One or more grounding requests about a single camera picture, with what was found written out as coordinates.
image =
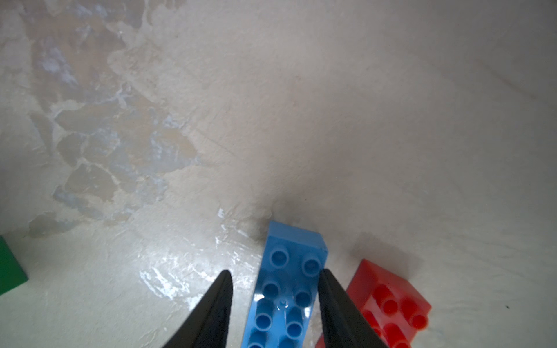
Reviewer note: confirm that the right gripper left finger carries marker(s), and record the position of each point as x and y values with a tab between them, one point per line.
208	324

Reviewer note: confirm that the red lego brick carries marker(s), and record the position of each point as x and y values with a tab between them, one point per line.
393	308

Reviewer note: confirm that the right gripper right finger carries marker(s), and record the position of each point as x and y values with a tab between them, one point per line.
342	323

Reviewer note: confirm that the light blue lego brick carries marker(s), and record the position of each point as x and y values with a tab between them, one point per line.
286	287

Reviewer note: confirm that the dark green lego brick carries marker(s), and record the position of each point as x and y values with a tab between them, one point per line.
12	274

